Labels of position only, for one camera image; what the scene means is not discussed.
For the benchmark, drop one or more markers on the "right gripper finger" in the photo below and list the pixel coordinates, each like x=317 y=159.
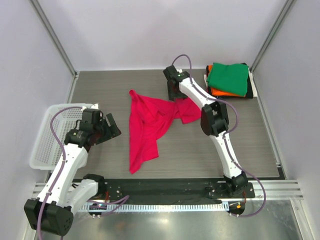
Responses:
x=173 y=97
x=183 y=98

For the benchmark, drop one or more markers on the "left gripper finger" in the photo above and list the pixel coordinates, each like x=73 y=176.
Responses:
x=110 y=121
x=112 y=131

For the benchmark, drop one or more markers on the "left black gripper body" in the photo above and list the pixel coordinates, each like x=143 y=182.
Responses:
x=100 y=130

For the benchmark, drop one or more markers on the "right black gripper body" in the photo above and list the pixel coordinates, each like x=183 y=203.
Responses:
x=171 y=92

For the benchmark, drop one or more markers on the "pink t shirt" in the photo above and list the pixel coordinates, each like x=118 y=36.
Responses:
x=150 y=119

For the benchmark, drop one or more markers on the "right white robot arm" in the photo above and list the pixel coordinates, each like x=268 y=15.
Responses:
x=214 y=122

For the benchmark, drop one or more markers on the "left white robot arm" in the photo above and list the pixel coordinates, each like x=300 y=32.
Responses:
x=53 y=210

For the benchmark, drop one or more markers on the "orange folded t shirt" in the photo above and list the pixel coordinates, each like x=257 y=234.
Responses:
x=216 y=92

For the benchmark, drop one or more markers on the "white plastic basket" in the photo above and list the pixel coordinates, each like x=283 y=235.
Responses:
x=46 y=151

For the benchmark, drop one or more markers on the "black folded t shirt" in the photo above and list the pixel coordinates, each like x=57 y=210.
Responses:
x=250 y=87

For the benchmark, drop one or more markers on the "white folded t shirt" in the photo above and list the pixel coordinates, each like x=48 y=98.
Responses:
x=253 y=86

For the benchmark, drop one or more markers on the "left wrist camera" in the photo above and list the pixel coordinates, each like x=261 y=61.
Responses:
x=91 y=115

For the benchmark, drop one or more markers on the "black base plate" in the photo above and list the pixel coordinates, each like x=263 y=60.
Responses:
x=165 y=188

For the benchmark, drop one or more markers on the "white slotted cable duct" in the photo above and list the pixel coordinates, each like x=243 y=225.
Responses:
x=136 y=208

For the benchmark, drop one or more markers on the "left aluminium corner post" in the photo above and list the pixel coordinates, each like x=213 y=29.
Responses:
x=53 y=36

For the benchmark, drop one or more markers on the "aluminium corner post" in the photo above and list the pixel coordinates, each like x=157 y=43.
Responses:
x=53 y=36
x=280 y=19

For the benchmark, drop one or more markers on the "right aluminium corner post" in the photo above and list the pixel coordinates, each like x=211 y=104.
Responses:
x=280 y=19

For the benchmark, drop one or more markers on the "aluminium rail frame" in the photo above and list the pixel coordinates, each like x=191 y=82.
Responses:
x=275 y=189

